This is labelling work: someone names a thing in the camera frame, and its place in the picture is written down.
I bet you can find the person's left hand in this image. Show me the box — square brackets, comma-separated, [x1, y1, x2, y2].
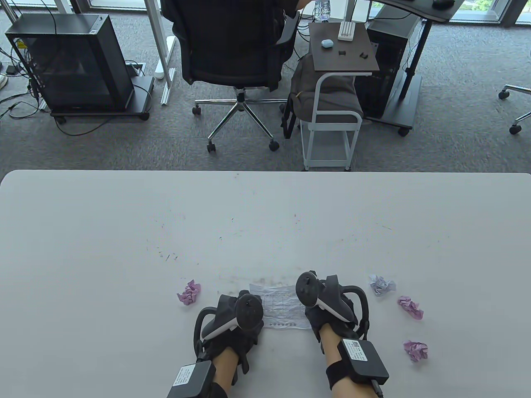
[198, 290, 266, 384]

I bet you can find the person's right hand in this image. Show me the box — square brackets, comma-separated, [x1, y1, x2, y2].
[305, 306, 361, 355]

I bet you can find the grey hand controller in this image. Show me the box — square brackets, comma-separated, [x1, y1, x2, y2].
[295, 271, 370, 342]
[193, 290, 265, 353]

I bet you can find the white paper invoice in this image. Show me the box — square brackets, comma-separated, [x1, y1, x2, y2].
[369, 275, 397, 296]
[249, 283, 312, 330]

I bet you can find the pink paper invoice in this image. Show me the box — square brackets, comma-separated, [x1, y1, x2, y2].
[398, 296, 424, 320]
[404, 340, 429, 362]
[178, 280, 202, 306]

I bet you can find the person's left forearm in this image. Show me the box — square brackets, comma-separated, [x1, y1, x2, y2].
[211, 346, 242, 398]

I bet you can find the person's right forearm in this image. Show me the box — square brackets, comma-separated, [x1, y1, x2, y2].
[322, 323, 380, 398]

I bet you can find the grey backpack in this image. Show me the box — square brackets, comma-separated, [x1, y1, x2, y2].
[281, 54, 364, 139]

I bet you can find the white side table brown top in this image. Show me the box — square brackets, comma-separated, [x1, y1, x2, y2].
[301, 22, 380, 171]

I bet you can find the black rolling platform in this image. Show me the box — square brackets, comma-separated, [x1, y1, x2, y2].
[50, 76, 155, 125]

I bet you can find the black office chair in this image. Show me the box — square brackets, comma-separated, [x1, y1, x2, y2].
[160, 0, 300, 153]

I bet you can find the silver chair base with casters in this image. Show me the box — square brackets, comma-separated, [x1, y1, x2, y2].
[498, 84, 531, 135]

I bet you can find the white desk leg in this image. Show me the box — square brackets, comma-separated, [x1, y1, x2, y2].
[144, 0, 177, 105]

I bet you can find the black glass computer tower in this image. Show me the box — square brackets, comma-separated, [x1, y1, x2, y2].
[5, 14, 135, 112]

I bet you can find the black standing desk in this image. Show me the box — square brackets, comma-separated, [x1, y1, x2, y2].
[365, 0, 465, 136]

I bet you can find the black floor cable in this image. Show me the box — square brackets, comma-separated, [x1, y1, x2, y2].
[53, 111, 125, 136]

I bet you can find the black cable bundle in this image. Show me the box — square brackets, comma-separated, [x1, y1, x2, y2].
[0, 44, 51, 121]

